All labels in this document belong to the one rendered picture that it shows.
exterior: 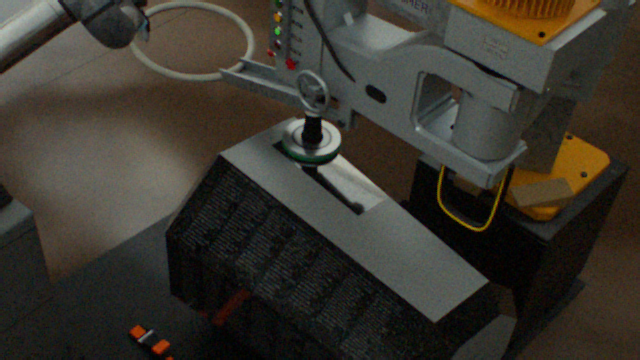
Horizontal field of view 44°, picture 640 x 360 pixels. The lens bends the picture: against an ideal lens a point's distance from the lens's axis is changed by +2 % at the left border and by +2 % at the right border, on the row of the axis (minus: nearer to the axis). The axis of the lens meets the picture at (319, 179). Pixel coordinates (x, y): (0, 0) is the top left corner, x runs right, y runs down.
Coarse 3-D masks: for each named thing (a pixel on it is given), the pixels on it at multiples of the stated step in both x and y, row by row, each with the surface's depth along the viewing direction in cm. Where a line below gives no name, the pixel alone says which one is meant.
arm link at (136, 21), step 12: (120, 0) 286; (108, 12) 231; (120, 12) 235; (132, 12) 274; (96, 24) 231; (108, 24) 232; (120, 24) 235; (132, 24) 242; (144, 24) 291; (96, 36) 235; (108, 36) 235; (120, 36) 237; (132, 36) 242; (120, 48) 243
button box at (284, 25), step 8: (272, 0) 248; (288, 0) 243; (272, 8) 250; (288, 8) 245; (272, 16) 252; (288, 16) 247; (272, 24) 254; (280, 24) 251; (288, 24) 249; (272, 32) 255; (288, 32) 251; (272, 40) 257; (280, 40) 255; (288, 40) 253; (272, 48) 259; (288, 48) 255; (288, 56) 258
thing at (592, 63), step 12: (636, 0) 251; (612, 12) 246; (612, 24) 250; (624, 24) 254; (600, 36) 252; (600, 48) 256; (612, 48) 259; (588, 60) 258; (600, 60) 259; (612, 60) 265; (540, 96) 228; (540, 108) 236; (528, 120) 230
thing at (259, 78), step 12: (240, 60) 306; (252, 60) 303; (228, 72) 296; (240, 72) 305; (252, 72) 304; (264, 72) 299; (240, 84) 294; (252, 84) 289; (264, 84) 284; (276, 84) 293; (288, 84) 292; (276, 96) 282; (288, 96) 277; (300, 108) 275; (336, 108) 263; (336, 120) 265
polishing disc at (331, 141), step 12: (300, 120) 296; (288, 132) 290; (300, 132) 290; (324, 132) 291; (336, 132) 292; (288, 144) 285; (300, 144) 285; (312, 144) 286; (324, 144) 286; (336, 144) 287; (312, 156) 282; (324, 156) 283
